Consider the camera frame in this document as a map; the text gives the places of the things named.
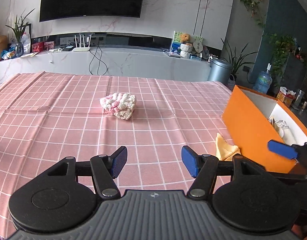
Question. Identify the white wifi router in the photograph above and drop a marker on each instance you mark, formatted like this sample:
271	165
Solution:
82	43

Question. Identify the yellow cloth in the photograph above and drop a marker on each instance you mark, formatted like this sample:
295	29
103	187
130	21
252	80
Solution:
225	151

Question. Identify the green potted orchid plant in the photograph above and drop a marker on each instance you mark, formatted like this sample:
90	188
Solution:
236	59

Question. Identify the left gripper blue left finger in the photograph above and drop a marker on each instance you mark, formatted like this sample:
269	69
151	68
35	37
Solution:
105	168

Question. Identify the orange gift bag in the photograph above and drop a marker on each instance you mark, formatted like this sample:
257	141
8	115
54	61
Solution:
286	96

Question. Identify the pink checkered tablecloth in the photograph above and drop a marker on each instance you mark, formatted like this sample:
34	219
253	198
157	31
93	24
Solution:
45	117

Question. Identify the grey metal trash can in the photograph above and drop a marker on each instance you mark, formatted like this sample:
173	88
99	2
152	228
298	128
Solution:
220	71

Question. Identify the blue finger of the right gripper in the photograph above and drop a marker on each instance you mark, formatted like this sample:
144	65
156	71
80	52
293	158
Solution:
287	151

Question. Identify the glass vase with plant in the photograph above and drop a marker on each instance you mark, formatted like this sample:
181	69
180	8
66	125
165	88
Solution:
18	28

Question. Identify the pink white crochet item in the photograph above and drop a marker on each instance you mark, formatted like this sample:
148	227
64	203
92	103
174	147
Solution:
120	105

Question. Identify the hanging green vine plant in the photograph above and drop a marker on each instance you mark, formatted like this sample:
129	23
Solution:
282	46

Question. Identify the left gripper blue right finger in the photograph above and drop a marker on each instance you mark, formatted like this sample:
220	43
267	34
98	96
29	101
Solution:
203	168

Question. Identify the white round plush cushion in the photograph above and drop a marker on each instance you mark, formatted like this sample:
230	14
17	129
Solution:
282	128

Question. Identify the orange storage box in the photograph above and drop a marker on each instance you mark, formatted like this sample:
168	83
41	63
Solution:
246	117

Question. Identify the blue water jug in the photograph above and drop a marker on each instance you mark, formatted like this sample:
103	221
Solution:
263	81

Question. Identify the brown teddy bear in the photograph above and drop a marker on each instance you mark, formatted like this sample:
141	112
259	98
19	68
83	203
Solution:
184	38

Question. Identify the red gift box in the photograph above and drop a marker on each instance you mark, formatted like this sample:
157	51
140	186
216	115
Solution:
37	47

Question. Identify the white marble tv cabinet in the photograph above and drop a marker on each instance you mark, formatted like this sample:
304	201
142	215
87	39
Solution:
124	62

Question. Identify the green picture book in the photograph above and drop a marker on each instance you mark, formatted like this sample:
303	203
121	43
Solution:
196	41

